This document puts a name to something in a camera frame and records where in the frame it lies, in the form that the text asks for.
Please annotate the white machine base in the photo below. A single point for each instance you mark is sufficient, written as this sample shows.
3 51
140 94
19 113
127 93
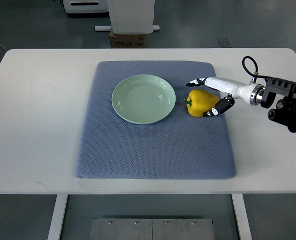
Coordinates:
128 17

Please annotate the light green plate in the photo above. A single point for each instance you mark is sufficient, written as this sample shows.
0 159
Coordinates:
143 99

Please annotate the right white table leg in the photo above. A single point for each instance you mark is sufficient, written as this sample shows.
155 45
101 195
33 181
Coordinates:
241 217

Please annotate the cardboard box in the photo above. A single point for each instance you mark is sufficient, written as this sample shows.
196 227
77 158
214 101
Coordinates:
127 41

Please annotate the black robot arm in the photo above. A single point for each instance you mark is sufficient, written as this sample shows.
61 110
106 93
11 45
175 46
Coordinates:
278 95

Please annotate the yellow bell pepper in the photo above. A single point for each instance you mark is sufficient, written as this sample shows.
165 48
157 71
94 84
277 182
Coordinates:
199 102

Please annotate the metal base plate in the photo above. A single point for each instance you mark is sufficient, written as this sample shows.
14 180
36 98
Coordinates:
151 229

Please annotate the white table leg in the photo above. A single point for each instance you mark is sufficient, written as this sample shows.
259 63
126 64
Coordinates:
57 217
241 217

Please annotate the grey floor plate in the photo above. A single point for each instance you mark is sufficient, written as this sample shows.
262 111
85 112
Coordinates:
224 41

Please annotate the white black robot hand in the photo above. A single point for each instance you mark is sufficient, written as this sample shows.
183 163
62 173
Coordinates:
250 93

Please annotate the left white table leg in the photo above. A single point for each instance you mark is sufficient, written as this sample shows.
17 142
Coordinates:
57 217

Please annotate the white cabinet with slot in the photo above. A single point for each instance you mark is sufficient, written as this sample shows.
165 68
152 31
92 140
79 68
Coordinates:
85 6

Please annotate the blue quilted mat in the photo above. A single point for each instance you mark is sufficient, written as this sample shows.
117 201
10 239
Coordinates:
179 147

